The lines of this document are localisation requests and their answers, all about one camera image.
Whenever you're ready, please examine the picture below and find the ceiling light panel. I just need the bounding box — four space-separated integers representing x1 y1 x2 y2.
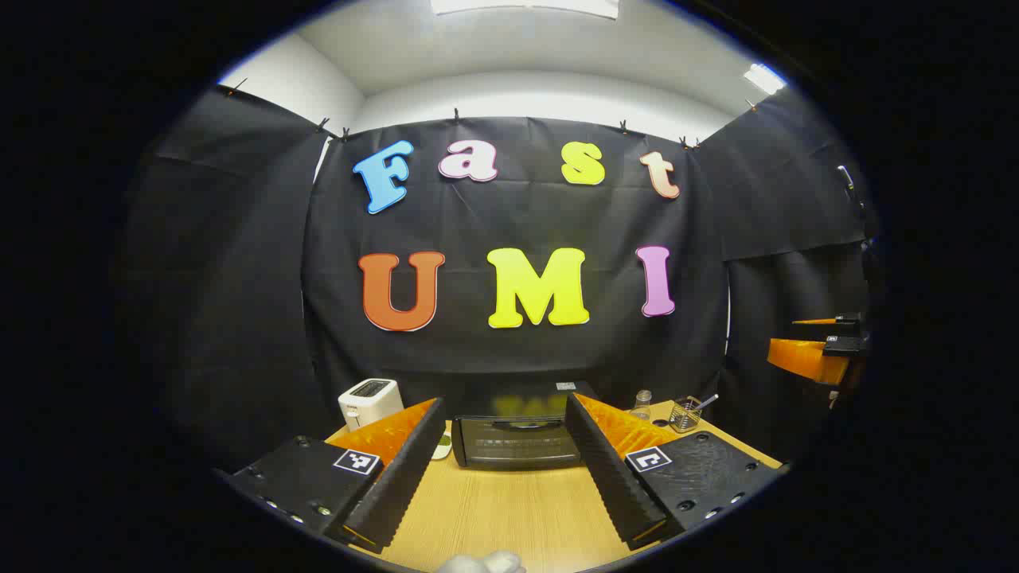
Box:
744 63 788 96
430 0 620 20

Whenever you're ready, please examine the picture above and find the black electric oven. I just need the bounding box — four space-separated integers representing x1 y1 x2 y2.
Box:
451 380 598 469

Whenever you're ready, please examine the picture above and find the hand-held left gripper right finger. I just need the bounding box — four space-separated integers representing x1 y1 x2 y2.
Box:
564 392 789 552

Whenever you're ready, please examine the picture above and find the metal wire holder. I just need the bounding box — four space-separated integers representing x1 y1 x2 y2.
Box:
669 396 703 433

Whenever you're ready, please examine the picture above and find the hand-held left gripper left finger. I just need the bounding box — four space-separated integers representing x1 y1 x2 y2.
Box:
227 396 447 555

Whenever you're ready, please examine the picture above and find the white toaster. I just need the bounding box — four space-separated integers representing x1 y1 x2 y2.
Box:
338 378 404 432

